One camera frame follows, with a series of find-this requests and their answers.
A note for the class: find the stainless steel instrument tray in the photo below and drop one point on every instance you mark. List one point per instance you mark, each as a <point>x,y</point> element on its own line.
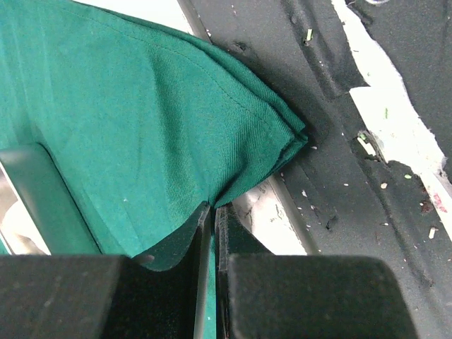
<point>44,219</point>

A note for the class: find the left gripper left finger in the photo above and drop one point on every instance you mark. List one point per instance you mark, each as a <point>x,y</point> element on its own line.
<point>160,293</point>

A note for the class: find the black mounting base rail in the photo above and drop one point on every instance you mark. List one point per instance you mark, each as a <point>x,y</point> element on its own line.
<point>372,82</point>

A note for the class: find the green surgical drape cloth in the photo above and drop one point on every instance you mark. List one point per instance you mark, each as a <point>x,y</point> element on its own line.
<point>143,122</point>

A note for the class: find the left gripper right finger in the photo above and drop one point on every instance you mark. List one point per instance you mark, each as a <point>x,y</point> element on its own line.
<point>263,295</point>

